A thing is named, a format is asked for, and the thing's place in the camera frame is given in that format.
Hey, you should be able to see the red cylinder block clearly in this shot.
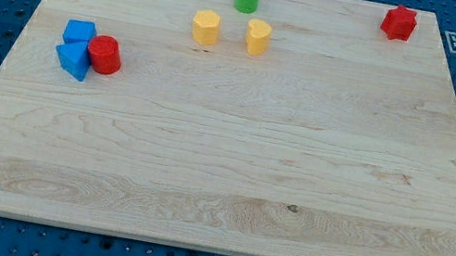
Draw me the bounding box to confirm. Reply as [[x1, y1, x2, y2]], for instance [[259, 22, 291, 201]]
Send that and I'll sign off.
[[87, 35, 121, 75]]

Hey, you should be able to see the yellow hexagon block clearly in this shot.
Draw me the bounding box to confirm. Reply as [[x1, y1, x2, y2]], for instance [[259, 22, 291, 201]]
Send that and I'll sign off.
[[192, 9, 222, 46]]

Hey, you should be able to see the yellow heart block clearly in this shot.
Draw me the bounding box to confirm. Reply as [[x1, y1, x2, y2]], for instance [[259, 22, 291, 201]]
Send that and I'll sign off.
[[245, 19, 272, 56]]

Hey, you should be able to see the red star block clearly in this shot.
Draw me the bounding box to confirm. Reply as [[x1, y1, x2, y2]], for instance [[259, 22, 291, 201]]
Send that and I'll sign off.
[[380, 5, 418, 42]]

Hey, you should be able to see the blue triangle block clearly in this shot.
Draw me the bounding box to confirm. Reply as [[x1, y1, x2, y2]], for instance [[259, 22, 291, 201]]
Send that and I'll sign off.
[[56, 41, 91, 82]]

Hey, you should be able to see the wooden board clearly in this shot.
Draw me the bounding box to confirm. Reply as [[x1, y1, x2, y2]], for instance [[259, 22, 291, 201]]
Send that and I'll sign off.
[[0, 0, 456, 256]]

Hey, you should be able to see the blue cube block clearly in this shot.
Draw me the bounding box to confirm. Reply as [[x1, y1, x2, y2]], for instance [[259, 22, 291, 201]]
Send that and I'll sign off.
[[62, 19, 97, 44]]

